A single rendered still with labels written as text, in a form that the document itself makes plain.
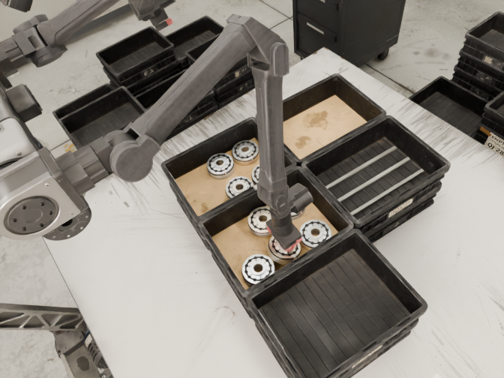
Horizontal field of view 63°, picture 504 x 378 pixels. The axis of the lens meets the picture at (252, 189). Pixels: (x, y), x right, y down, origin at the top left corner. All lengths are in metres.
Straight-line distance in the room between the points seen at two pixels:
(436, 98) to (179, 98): 2.06
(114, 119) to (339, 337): 1.72
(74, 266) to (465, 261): 1.38
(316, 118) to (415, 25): 2.18
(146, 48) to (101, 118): 0.64
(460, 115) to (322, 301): 1.65
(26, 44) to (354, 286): 1.12
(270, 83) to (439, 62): 2.56
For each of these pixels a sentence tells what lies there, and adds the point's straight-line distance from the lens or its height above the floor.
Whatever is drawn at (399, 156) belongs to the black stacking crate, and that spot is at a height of 0.83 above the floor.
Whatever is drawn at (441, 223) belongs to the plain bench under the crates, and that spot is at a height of 0.70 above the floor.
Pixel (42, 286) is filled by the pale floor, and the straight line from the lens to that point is 2.63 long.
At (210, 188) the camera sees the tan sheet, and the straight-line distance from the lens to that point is 1.53.
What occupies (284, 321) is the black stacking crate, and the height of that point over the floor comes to 0.83.
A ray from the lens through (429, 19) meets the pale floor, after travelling 3.87.
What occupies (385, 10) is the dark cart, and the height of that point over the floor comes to 0.47.
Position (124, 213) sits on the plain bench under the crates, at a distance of 1.74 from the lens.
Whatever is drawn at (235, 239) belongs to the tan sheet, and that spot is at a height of 0.83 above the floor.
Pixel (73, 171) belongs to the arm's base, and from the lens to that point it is 0.83.
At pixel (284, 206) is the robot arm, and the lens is 1.10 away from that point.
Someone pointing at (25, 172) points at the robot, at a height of 1.50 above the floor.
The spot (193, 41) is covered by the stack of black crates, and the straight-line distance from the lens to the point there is 3.05.
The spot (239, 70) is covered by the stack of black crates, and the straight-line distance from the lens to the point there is 2.48.
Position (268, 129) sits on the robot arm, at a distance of 1.00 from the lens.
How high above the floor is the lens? 2.04
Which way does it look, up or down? 54 degrees down
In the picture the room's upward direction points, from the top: 11 degrees counter-clockwise
